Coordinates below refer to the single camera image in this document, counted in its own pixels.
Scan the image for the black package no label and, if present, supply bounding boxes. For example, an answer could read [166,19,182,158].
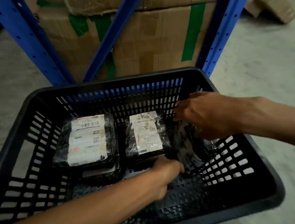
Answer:
[171,119,220,176]

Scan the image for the large cardboard box green tape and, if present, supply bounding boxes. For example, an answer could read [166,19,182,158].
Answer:
[34,1,220,84]

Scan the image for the blue metal shelf rack frame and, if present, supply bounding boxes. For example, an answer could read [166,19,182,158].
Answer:
[0,0,257,89]

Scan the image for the flat black wrapped package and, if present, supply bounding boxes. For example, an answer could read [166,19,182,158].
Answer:
[72,153,127,186]

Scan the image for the person's left forearm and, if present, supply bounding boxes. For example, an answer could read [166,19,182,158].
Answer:
[0,169,158,224]

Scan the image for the person's right hand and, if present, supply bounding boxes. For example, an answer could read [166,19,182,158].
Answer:
[172,89,245,142]

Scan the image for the crumpled cardboard boxes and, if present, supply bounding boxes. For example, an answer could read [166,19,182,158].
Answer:
[241,0,295,27]

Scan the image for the person's right forearm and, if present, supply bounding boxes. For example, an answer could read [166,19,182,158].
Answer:
[232,94,295,152]

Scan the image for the black wrapped package white label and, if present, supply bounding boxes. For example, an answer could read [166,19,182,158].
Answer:
[51,113,119,170]

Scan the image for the black plastic slotted basket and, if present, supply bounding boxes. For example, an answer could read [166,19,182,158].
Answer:
[0,63,287,224]

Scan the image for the black wrapped package torn label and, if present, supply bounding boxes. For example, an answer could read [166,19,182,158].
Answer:
[123,109,173,164]

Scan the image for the person's left hand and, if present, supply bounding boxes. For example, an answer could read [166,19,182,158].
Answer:
[140,155,186,202]

